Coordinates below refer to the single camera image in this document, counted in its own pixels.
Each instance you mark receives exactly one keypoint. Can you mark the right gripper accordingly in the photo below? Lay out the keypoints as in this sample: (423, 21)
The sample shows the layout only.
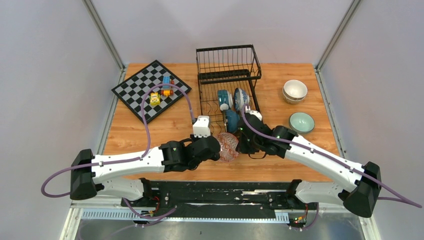
(241, 147)

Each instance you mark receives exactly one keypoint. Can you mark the dark blue bowl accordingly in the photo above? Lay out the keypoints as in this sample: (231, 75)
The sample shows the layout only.
(231, 120)

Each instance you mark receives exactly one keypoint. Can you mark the light green celadon bowl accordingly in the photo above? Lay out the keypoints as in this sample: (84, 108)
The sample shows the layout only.
(303, 131)

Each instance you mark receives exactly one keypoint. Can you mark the white green striped bowl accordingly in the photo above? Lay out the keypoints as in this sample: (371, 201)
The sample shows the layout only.
(301, 120)

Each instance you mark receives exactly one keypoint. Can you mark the cream white bowl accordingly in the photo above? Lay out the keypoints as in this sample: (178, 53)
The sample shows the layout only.
(294, 91)

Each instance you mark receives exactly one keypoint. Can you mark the black wire dish rack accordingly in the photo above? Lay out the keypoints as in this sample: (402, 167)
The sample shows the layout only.
(226, 68)

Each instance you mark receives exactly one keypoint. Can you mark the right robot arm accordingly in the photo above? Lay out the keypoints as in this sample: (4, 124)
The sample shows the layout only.
(353, 185)

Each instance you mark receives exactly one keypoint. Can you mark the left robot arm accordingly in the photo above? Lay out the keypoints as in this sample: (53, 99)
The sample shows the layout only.
(94, 175)

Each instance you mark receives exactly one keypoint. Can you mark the blue floral white bowl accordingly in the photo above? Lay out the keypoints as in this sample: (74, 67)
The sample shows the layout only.
(241, 98)

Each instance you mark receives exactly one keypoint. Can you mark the teal glazed bowl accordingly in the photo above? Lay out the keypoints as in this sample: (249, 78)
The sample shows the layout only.
(225, 100)

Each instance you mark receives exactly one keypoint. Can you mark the yellow toy block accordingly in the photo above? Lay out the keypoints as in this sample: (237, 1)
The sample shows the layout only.
(154, 99)

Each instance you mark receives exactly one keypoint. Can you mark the blue toy block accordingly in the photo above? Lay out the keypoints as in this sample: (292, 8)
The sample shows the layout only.
(166, 89)

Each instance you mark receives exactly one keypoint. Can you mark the checkered board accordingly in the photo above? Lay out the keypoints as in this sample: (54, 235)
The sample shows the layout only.
(135, 91)

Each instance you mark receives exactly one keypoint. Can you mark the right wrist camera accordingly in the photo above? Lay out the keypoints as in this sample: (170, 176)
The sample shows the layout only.
(251, 112)

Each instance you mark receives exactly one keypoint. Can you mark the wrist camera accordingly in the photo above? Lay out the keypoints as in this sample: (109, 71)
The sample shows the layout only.
(201, 127)
(251, 112)

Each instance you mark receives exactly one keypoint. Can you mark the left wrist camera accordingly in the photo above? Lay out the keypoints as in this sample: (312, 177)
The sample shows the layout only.
(201, 127)

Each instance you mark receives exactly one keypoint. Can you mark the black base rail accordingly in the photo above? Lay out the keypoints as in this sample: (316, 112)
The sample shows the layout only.
(201, 201)

